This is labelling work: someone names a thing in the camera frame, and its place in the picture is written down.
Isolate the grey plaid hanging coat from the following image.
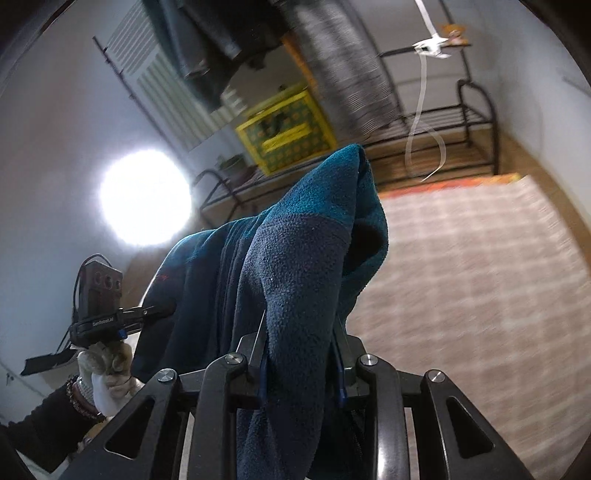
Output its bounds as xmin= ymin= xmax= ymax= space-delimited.
xmin=277 ymin=0 xmax=402 ymax=139

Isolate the person's left hand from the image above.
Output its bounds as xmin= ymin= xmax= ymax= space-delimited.
xmin=76 ymin=340 xmax=146 ymax=420

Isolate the white lamp cable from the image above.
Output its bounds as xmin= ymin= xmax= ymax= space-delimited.
xmin=404 ymin=53 xmax=448 ymax=183

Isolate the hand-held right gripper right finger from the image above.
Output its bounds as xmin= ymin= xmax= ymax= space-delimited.
xmin=332 ymin=318 xmax=536 ymax=480

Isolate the ring light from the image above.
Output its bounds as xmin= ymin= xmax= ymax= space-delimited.
xmin=99 ymin=148 xmax=192 ymax=245

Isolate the dark green hanging jacket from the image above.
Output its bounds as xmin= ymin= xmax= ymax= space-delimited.
xmin=141 ymin=0 xmax=232 ymax=112

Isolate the black hanging coat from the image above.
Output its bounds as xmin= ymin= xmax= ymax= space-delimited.
xmin=180 ymin=0 xmax=284 ymax=65

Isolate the yellow patterned box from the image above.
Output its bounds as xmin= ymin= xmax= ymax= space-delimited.
xmin=235 ymin=89 xmax=338 ymax=176

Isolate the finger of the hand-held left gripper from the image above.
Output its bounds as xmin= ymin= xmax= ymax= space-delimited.
xmin=122 ymin=302 xmax=178 ymax=324

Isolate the teal plaid fleece jacket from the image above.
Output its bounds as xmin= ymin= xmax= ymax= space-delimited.
xmin=130 ymin=144 xmax=389 ymax=480

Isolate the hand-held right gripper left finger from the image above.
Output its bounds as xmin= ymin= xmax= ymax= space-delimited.
xmin=55 ymin=310 xmax=269 ymax=480

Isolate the black metal clothes rack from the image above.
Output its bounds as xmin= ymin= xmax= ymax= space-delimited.
xmin=92 ymin=0 xmax=502 ymax=232

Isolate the orange wooden board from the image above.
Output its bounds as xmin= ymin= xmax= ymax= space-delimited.
xmin=281 ymin=34 xmax=319 ymax=90

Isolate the person's left forearm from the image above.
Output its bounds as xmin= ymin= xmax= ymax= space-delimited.
xmin=0 ymin=383 xmax=100 ymax=474

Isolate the beige plaid bed blanket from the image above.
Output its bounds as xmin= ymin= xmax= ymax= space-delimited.
xmin=342 ymin=174 xmax=589 ymax=480

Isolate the beaded bracelet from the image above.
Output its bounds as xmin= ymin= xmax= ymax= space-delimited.
xmin=65 ymin=374 xmax=107 ymax=423

